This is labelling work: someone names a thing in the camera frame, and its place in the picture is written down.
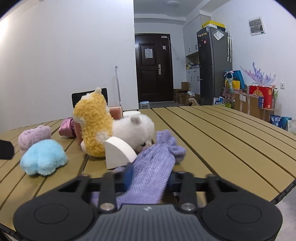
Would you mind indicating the grey refrigerator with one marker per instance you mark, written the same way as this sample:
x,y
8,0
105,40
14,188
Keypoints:
x,y
214,62

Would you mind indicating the light blue fuzzy cloth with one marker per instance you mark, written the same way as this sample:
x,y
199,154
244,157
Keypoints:
x,y
43,158

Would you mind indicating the white tape roll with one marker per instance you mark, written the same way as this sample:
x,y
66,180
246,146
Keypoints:
x,y
131,113

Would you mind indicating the dark wooden door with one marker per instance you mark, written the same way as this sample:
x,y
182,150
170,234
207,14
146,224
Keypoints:
x,y
154,67

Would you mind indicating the purple feather decoration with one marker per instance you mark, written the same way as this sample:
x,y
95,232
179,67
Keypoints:
x,y
259,77

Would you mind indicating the yellow alpaca plush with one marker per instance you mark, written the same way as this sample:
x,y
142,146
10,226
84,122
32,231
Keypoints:
x,y
85,112

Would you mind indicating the purple knitted pouch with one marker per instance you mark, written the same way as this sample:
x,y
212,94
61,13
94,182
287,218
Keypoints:
x,y
151,170

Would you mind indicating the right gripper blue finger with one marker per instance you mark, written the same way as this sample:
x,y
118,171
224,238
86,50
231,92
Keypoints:
x,y
128,175

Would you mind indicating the pink satin pouch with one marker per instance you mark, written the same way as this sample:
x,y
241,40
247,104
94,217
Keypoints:
x,y
67,128

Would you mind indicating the blue pet food bag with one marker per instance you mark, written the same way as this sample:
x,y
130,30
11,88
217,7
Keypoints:
x,y
279,121

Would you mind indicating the red gift box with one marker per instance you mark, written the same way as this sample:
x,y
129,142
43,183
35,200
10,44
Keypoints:
x,y
265,92

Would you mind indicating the white alpaca plush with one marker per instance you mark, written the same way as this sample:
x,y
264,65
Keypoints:
x,y
136,130

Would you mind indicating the lilac fuzzy rolled cloth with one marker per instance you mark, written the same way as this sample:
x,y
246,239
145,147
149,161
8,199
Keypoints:
x,y
32,136

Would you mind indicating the white wedge foam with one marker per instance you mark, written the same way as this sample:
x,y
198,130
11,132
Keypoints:
x,y
118,153

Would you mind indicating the brown cardboard box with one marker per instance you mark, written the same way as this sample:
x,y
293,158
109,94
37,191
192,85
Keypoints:
x,y
249,104

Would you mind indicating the blue pet water feeder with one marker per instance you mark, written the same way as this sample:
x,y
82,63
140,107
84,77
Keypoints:
x,y
144,105

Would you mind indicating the black folding chair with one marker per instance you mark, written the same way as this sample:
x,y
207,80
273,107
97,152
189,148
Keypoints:
x,y
76,97

